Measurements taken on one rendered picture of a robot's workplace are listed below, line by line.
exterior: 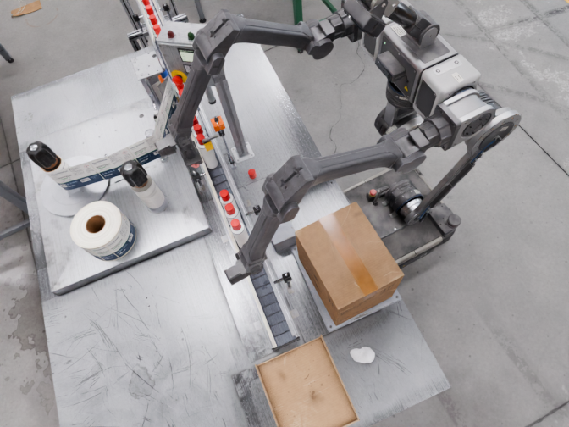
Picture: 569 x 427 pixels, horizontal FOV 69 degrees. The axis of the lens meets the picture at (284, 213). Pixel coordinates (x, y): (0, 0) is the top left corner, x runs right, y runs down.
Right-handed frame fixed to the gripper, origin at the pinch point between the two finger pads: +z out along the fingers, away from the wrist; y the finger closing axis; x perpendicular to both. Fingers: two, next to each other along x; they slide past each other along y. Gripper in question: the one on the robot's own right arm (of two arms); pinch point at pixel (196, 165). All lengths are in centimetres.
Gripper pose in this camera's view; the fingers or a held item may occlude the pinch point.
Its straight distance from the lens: 172.6
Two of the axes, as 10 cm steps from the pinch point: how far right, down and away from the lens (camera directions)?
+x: 9.2, -3.9, 1.0
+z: 0.9, 4.4, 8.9
